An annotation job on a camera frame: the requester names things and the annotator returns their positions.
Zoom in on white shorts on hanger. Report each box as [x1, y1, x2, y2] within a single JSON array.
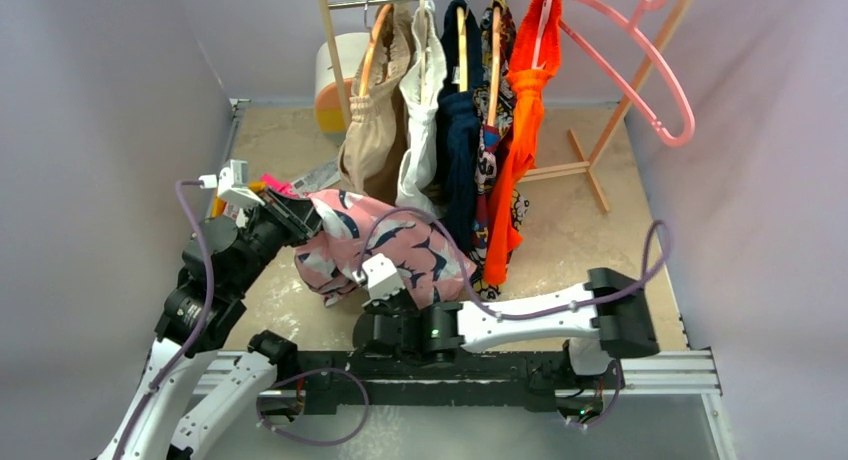
[[395, 0, 448, 217]]

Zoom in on printed flat package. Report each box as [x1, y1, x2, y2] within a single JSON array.
[[291, 160, 341, 194]]

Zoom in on wooden clothes rack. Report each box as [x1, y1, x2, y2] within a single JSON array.
[[313, 0, 707, 214]]

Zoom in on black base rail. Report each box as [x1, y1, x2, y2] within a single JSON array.
[[265, 350, 622, 416]]

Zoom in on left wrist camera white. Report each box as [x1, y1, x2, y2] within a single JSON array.
[[197, 159, 265, 210]]

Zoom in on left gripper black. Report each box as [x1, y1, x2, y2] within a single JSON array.
[[229, 184, 333, 294]]

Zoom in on round drawer cabinet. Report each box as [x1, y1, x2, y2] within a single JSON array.
[[313, 31, 369, 144]]

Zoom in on orange shorts on hanger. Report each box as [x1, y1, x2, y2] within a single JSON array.
[[483, 0, 562, 285]]

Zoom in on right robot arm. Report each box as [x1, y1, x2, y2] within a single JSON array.
[[352, 267, 660, 368]]

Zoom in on pink plastic clip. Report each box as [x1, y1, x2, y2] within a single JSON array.
[[260, 174, 300, 198]]

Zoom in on pink plastic hanger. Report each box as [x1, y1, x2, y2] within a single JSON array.
[[528, 0, 697, 148]]

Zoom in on navy shorts on hanger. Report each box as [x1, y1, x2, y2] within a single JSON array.
[[435, 0, 484, 253]]

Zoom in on beige shorts on hanger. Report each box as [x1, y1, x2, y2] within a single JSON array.
[[338, 4, 413, 205]]

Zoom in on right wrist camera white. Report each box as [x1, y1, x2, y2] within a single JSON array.
[[353, 254, 405, 306]]

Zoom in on yellow plastic bin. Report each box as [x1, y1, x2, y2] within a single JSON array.
[[209, 196, 241, 220]]

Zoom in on pink shark print shorts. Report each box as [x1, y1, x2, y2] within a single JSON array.
[[294, 189, 476, 307]]

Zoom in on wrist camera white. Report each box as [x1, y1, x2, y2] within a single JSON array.
[[353, 254, 405, 306], [197, 159, 265, 210]]

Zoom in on patterned shorts on hanger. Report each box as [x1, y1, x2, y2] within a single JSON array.
[[469, 0, 516, 301]]

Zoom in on orange hanger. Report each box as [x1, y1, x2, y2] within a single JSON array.
[[357, 4, 393, 97]]

